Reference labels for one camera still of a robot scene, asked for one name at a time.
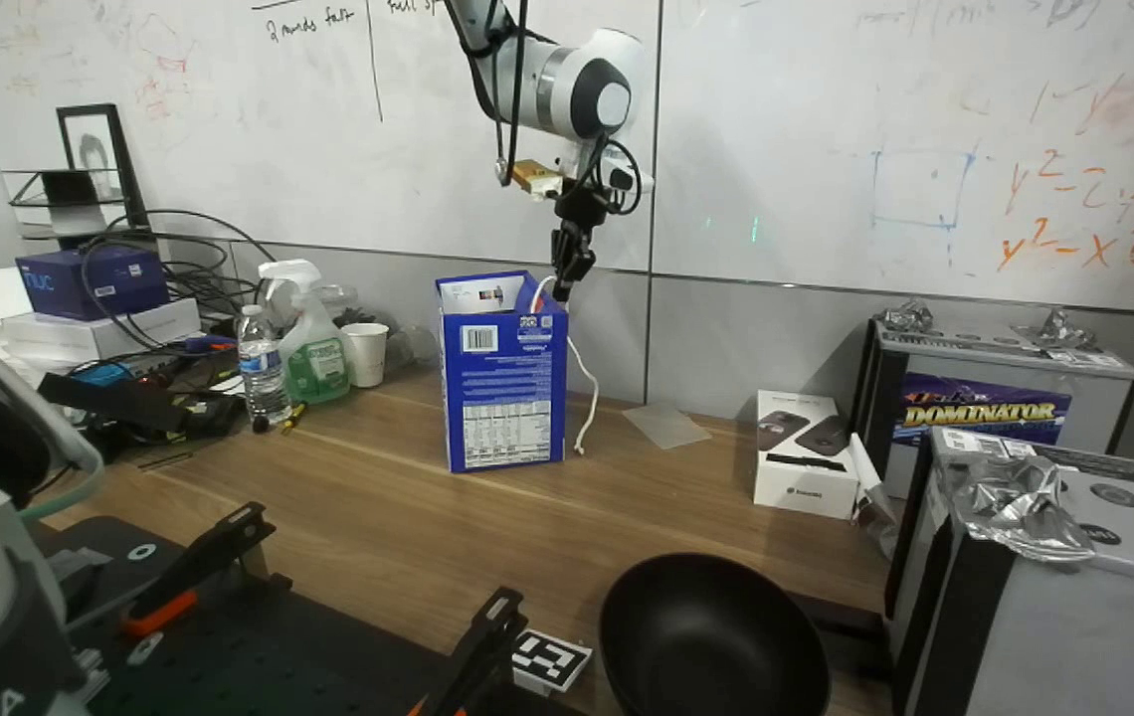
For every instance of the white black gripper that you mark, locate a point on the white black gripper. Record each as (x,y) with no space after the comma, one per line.
(582,210)

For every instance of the blue cardboard box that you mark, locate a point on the blue cardboard box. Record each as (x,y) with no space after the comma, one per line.
(499,398)

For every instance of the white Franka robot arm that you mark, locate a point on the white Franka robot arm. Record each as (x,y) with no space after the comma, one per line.
(550,83)

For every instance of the white phone box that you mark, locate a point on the white phone box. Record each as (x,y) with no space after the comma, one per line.
(798,490)

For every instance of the small dark blue box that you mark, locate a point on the small dark blue box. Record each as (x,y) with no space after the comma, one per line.
(62,283)

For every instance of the flat white box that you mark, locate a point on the flat white box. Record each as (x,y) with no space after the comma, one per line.
(62,340)

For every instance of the clear plastic sheet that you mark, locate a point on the clear plastic sheet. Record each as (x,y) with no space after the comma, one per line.
(667,422)

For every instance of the white paper cup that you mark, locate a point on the white paper cup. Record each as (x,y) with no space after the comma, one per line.
(366,358)

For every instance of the clear water bottle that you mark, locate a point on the clear water bottle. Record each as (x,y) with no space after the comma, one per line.
(264,378)

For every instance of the small crumpled foil piece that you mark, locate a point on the small crumpled foil piece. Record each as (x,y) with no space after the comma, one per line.
(906,320)
(1058,331)

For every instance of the black bowl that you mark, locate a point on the black bowl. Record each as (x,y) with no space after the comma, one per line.
(710,637)

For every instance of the black white tag marker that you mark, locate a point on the black white tag marker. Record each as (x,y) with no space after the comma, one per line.
(550,661)

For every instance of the grey battery with Dominator label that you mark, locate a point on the grey battery with Dominator label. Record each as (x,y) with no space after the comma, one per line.
(988,364)

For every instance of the black device pile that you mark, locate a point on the black device pile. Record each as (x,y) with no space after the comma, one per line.
(141,398)

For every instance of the large crumpled foil sheet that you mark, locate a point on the large crumpled foil sheet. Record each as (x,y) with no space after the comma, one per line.
(1015,500)

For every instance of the black metal stand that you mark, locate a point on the black metal stand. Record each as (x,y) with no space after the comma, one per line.
(70,201)

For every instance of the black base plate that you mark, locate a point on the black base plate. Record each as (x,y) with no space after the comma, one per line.
(300,661)

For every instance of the black picture frame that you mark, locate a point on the black picture frame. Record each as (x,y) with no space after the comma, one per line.
(93,146)

